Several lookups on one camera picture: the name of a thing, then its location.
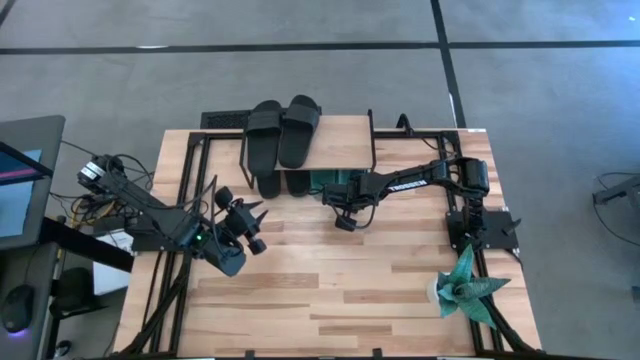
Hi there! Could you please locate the black rubber slide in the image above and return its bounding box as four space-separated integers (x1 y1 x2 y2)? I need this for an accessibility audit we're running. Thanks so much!
244 99 284 179
256 169 283 200
284 168 312 198
277 94 322 170

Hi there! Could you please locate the wooden shelf with black frame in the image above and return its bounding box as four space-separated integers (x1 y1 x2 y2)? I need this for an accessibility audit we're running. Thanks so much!
238 108 378 191

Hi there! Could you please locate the black computer mouse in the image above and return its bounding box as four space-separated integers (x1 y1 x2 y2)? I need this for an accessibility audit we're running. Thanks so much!
0 283 35 334

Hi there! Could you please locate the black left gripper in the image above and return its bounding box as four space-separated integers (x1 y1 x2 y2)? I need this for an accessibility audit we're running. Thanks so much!
214 185 270 255

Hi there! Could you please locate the white box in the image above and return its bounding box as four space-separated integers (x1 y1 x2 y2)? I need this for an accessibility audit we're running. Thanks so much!
92 228 135 297

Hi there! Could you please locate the green plant in white pot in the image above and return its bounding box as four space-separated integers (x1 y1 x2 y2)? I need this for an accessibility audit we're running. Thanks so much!
426 243 513 332

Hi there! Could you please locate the black perforated floor mat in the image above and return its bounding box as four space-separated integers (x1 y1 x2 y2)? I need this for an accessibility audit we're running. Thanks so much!
199 109 251 130

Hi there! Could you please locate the grey framed desktop monitor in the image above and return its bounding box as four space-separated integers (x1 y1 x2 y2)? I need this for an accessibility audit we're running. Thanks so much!
0 114 67 251

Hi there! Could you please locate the black side desk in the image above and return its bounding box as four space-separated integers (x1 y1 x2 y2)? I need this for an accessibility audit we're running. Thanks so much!
39 215 135 274

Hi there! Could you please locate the black aluminium rig frame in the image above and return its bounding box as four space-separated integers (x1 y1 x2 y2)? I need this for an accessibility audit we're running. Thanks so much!
115 127 545 360

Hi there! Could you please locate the black office chair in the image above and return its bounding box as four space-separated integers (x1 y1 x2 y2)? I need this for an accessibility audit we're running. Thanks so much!
49 267 109 346

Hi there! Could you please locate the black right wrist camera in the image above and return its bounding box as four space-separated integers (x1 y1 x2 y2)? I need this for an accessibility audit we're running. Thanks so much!
333 213 358 233

